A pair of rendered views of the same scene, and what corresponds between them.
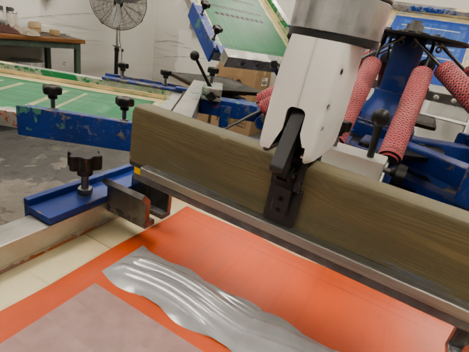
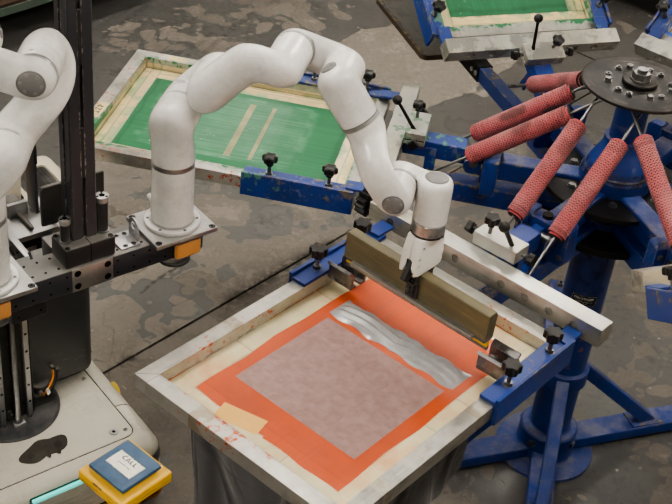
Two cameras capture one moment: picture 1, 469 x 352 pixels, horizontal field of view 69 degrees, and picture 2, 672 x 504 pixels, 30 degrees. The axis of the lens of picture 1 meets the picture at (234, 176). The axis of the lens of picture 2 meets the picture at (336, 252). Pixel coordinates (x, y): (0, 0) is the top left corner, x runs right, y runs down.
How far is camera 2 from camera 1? 244 cm
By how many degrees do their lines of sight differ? 17
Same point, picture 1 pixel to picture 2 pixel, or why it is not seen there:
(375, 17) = (435, 233)
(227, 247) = (398, 304)
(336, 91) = (423, 254)
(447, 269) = (465, 320)
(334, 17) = (420, 232)
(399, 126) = (569, 207)
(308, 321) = (430, 343)
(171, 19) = not seen: outside the picture
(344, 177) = (433, 282)
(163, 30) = not seen: outside the picture
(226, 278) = (393, 320)
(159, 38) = not seen: outside the picture
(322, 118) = (418, 264)
